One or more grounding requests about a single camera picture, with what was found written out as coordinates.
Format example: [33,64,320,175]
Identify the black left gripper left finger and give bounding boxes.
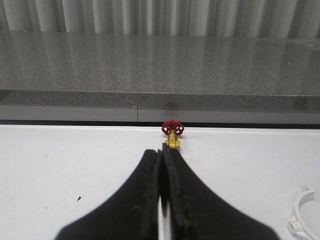
[56,150,162,240]

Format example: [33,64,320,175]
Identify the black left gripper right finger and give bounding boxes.
[159,144,279,240]

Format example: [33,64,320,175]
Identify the white half-ring clamp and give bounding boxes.
[287,184,320,240]

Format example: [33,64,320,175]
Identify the brass valve red handwheel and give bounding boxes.
[161,119,185,151]

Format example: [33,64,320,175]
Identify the grey stone counter ledge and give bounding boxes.
[0,31,320,125]

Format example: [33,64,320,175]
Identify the grey pleated curtain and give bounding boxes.
[0,0,320,39]

